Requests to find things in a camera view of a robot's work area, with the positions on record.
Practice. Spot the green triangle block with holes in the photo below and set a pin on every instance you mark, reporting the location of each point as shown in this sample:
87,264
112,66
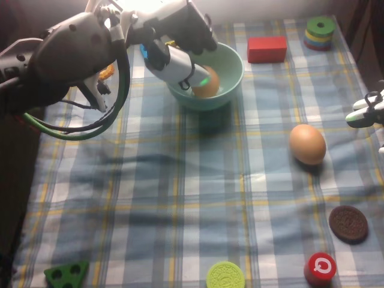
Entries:
67,274

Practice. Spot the green sandwich cookie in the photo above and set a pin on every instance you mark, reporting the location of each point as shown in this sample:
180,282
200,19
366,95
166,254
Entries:
225,275

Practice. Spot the red rectangular block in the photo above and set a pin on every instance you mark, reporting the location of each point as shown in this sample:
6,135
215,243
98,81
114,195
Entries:
266,49

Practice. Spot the blue triangle block with holes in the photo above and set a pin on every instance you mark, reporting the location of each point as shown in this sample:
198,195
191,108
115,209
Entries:
143,52

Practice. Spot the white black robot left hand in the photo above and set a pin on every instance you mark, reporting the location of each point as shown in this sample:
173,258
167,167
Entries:
180,63

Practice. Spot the brown egg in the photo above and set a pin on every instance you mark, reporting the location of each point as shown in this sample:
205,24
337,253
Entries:
307,144
210,88

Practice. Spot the red cylinder with white logo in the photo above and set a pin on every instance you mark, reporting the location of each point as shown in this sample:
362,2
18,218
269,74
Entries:
319,268

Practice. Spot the teal bowl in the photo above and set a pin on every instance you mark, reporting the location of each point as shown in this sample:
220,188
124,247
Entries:
207,105

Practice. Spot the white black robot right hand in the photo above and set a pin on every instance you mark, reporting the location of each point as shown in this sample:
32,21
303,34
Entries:
360,115

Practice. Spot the brown sandwich cookie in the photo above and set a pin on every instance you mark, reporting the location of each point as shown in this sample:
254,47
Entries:
348,224

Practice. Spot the yellow flower biscuit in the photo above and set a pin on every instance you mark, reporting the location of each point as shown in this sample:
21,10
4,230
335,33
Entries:
108,72

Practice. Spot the blue plaid cloth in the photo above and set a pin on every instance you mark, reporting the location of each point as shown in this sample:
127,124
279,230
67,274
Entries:
192,195

